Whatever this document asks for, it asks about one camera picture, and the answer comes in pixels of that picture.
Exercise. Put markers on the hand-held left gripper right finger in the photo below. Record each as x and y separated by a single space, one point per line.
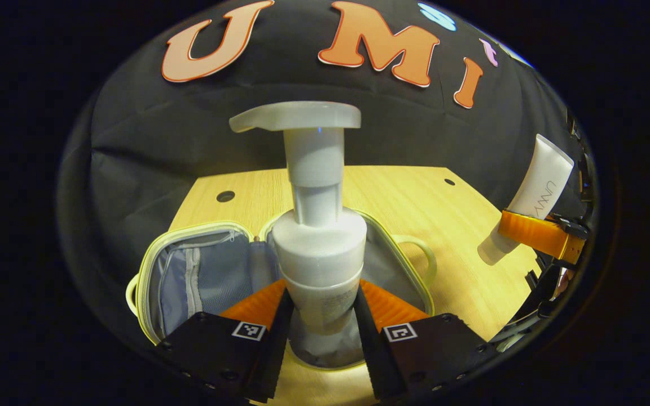
373 349

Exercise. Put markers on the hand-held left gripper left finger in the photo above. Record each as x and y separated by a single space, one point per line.
277 349

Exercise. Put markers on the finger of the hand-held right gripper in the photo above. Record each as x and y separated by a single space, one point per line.
528 231

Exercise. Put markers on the white squeeze tube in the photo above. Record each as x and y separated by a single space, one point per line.
542 180

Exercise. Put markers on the white pump bottle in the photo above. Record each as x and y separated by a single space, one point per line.
319 248

